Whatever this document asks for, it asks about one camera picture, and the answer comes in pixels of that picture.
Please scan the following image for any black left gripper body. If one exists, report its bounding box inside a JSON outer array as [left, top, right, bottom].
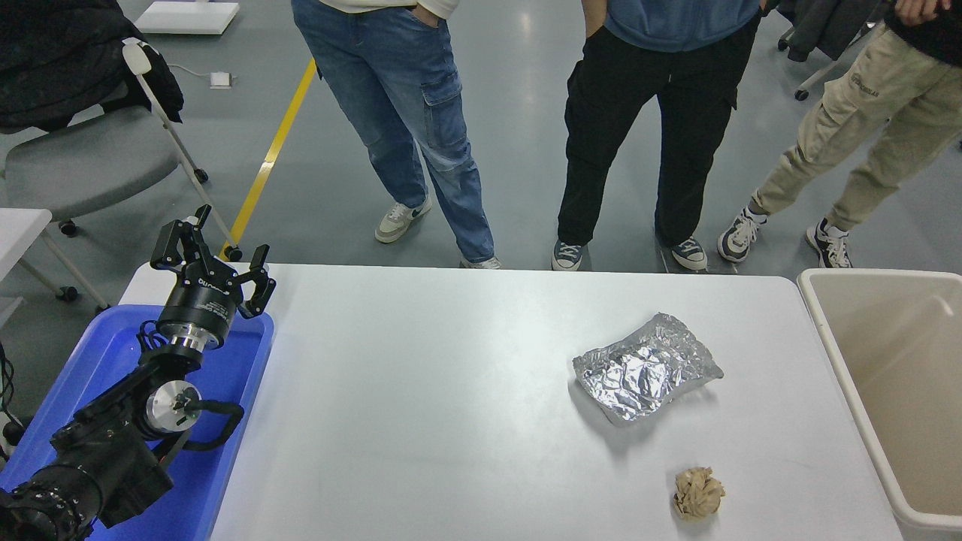
[[158, 263, 243, 339]]

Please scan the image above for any person's hand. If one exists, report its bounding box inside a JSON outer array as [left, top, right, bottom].
[[894, 0, 952, 28]]

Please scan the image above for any blue plastic tray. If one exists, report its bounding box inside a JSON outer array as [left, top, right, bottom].
[[0, 304, 275, 541]]

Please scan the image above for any white side table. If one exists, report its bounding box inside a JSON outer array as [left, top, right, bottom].
[[0, 208, 53, 283]]

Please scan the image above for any person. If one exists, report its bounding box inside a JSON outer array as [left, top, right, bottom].
[[716, 0, 962, 270], [551, 0, 769, 273], [292, 0, 503, 270]]

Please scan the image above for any flat white board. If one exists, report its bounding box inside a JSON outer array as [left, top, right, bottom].
[[135, 0, 241, 35]]

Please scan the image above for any black jacket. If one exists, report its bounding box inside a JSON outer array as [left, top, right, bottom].
[[0, 0, 185, 134]]

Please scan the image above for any crumpled tan paper ball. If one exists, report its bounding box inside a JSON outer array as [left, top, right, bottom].
[[671, 468, 726, 523]]

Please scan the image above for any white-framed chair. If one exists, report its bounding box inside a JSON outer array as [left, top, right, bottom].
[[776, 0, 884, 102]]

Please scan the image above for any dark jacket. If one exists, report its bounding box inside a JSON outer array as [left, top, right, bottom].
[[778, 0, 882, 62]]

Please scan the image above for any large pale plastic bin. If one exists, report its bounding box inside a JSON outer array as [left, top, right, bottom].
[[797, 268, 962, 534]]

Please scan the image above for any grey chair with white frame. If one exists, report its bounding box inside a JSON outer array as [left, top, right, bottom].
[[0, 36, 245, 313]]

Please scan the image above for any black cable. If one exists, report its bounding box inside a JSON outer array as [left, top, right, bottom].
[[0, 342, 27, 459]]

